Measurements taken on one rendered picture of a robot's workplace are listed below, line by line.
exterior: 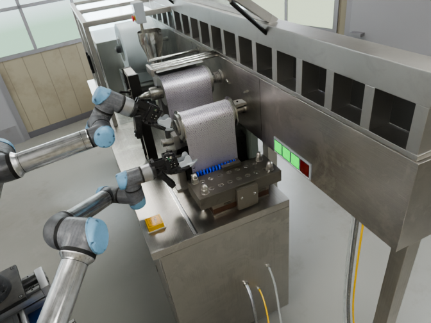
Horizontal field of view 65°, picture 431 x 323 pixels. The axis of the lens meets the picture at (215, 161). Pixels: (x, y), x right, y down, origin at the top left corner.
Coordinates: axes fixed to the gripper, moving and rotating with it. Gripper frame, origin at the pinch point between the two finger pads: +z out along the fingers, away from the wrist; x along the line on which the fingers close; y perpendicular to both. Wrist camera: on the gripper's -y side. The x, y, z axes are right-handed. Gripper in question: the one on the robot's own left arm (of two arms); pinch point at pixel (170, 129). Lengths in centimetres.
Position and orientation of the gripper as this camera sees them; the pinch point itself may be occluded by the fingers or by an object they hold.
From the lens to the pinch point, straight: 154.9
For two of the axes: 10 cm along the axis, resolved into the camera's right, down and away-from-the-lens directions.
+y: 4.9, -8.4, -2.4
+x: -4.0, -4.7, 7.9
